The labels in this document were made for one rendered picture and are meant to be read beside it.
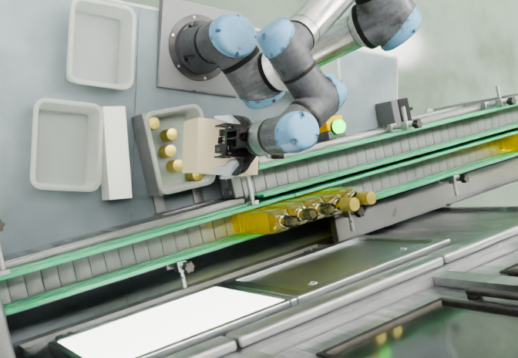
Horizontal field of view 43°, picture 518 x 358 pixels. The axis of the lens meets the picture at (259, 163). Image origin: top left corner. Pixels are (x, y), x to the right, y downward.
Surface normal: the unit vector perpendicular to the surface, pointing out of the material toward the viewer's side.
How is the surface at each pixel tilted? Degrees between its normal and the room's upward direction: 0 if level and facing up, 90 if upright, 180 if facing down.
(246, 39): 6
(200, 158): 0
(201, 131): 0
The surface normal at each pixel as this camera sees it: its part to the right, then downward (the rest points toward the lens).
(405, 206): 0.53, -0.07
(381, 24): -0.34, 0.55
